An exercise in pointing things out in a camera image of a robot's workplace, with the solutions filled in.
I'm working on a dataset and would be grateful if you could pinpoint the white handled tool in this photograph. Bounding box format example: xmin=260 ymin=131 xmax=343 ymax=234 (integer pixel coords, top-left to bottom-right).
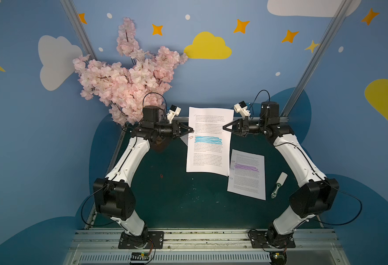
xmin=271 ymin=172 xmax=288 ymax=199

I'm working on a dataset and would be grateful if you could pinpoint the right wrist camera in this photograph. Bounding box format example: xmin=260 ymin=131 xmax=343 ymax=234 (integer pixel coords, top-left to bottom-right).
xmin=234 ymin=101 xmax=250 ymax=118

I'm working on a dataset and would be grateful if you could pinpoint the right aluminium frame post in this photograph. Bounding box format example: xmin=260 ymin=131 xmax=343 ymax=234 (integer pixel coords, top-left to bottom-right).
xmin=280 ymin=0 xmax=354 ymax=123

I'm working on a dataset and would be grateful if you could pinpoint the left electronics board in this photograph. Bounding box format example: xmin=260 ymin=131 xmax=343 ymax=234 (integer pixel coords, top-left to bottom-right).
xmin=129 ymin=252 xmax=151 ymax=265

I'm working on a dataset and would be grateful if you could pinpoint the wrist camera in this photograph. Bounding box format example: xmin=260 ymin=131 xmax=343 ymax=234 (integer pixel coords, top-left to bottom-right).
xmin=166 ymin=105 xmax=181 ymax=124
xmin=234 ymin=101 xmax=250 ymax=118

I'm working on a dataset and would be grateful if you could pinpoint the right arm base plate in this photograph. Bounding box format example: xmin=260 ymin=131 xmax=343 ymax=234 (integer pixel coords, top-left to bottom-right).
xmin=247 ymin=229 xmax=295 ymax=249

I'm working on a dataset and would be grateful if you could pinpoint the aluminium frame post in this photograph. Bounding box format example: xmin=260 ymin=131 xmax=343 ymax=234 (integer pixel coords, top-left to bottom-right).
xmin=280 ymin=0 xmax=354 ymax=123
xmin=60 ymin=0 xmax=97 ymax=60

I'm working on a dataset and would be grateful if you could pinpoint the back aluminium frame bar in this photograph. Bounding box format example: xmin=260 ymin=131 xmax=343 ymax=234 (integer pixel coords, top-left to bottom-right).
xmin=173 ymin=116 xmax=290 ymax=124

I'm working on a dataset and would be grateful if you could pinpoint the document with purple highlight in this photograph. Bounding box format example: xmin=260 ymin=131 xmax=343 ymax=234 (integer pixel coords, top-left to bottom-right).
xmin=227 ymin=149 xmax=266 ymax=201

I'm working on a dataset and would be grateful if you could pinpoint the electronics board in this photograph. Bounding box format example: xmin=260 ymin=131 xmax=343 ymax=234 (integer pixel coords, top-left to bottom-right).
xmin=269 ymin=252 xmax=287 ymax=265
xmin=129 ymin=252 xmax=151 ymax=265

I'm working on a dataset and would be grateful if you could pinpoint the right electronics board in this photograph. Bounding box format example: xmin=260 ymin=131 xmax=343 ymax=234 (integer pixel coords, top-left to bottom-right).
xmin=269 ymin=252 xmax=287 ymax=265

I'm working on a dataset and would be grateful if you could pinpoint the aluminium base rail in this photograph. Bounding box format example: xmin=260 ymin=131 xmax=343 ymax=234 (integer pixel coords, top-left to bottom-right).
xmin=64 ymin=229 xmax=349 ymax=265

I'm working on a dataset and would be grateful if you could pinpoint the left aluminium frame post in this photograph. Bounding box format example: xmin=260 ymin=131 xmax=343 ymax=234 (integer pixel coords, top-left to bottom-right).
xmin=60 ymin=0 xmax=97 ymax=60

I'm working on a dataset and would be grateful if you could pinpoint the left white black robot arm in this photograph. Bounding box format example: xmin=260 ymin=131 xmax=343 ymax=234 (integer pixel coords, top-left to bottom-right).
xmin=91 ymin=105 xmax=194 ymax=242

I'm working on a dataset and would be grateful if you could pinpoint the document with pink highlight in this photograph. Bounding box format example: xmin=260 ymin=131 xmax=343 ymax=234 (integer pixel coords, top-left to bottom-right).
xmin=180 ymin=134 xmax=188 ymax=146

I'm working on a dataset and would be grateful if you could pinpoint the pink cherry blossom tree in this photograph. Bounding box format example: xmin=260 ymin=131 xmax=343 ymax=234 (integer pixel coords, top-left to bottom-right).
xmin=72 ymin=18 xmax=188 ymax=127

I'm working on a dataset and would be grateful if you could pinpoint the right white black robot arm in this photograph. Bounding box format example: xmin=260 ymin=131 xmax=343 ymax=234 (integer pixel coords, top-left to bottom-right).
xmin=223 ymin=101 xmax=341 ymax=244

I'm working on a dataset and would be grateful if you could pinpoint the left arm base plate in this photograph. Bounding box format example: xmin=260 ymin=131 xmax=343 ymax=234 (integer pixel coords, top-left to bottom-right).
xmin=118 ymin=231 xmax=164 ymax=249

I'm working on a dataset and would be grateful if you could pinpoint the document with blue highlight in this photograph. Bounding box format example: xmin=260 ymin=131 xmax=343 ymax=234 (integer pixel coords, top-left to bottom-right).
xmin=186 ymin=107 xmax=234 ymax=177

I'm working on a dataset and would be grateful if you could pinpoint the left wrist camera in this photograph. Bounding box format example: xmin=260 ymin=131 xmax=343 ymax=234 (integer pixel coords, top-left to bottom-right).
xmin=166 ymin=105 xmax=181 ymax=124

